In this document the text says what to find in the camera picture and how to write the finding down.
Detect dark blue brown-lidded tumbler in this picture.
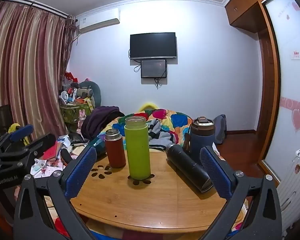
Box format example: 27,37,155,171
183,116,216,163

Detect red notebook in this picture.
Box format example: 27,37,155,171
41,142,63,161

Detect white air conditioner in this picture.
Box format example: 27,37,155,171
76,7,121,34

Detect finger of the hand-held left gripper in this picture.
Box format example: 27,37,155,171
9,124,34,142
27,133,57,157

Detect striped pink curtain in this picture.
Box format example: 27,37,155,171
0,0,75,141

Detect green box of clutter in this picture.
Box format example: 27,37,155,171
59,85,95,126

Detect black thermos flask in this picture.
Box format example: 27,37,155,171
165,144,214,194

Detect frosted door with heart stickers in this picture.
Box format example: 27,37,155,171
261,0,300,180

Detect yellow cloth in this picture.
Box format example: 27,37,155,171
0,123,31,146

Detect red thermos bottle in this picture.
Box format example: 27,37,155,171
104,128,127,168

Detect yellow plastic object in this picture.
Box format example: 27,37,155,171
139,102,159,112

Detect pile of scattered papers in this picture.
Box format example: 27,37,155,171
31,134,91,179

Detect small black wall monitor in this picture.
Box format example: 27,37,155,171
140,59,168,79

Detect white suitcase with stickers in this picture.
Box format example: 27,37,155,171
276,142,300,233

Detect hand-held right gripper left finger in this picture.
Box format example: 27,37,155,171
13,145,97,240

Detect pink plush rabbit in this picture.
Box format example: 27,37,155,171
77,109,87,131

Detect wooden wardrobe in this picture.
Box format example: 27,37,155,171
224,0,282,182

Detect dark grey backpack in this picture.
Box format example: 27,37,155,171
212,114,227,145

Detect colourful printed blanket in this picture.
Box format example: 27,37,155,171
97,108,193,152

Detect wall-mounted black television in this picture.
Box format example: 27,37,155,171
129,32,178,60

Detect teal bottle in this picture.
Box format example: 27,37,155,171
88,137,107,157

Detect green tall bottle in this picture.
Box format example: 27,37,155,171
124,116,151,180

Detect dark purple cloth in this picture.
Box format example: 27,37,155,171
81,105,121,141

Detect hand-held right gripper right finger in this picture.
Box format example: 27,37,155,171
200,146,283,240

